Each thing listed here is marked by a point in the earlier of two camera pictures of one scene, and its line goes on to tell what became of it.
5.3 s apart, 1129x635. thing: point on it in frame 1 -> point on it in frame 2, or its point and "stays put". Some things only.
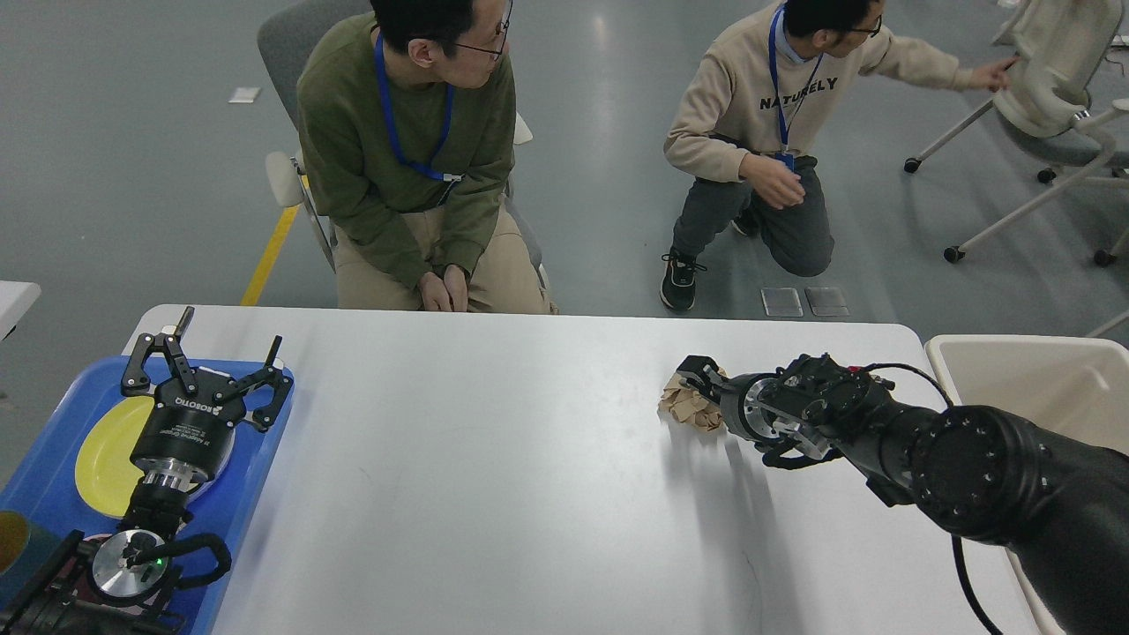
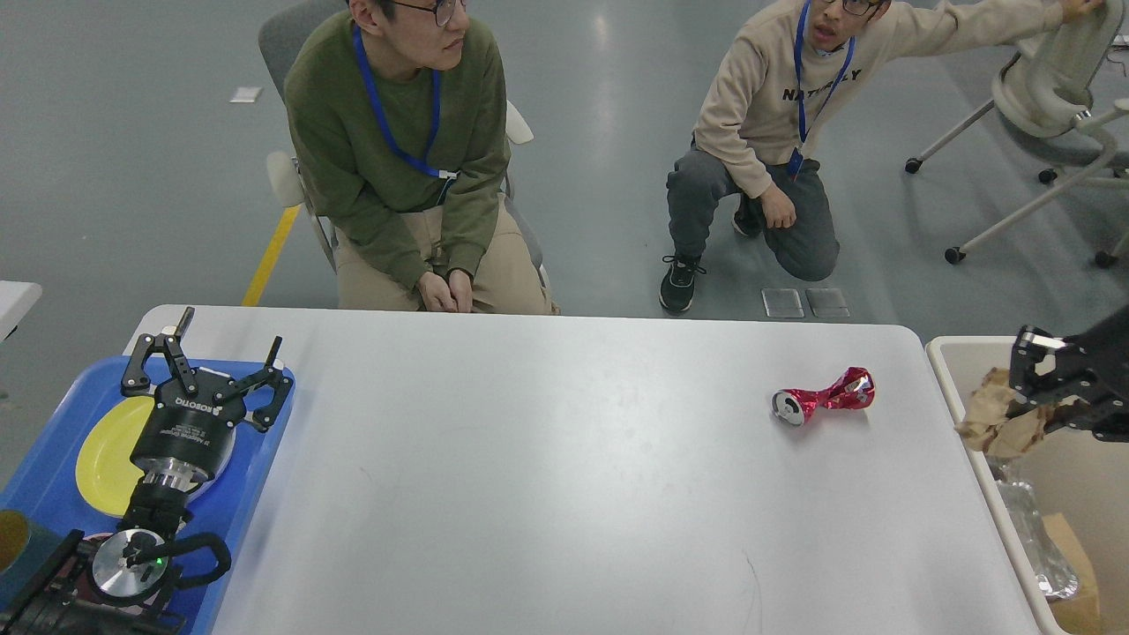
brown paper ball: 682,403 -> 990,429
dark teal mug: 23,549 stays put
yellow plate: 105,474 stays put
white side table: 16,297 stays put
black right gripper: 748,402 -> 1104,347
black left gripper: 187,437 stays put
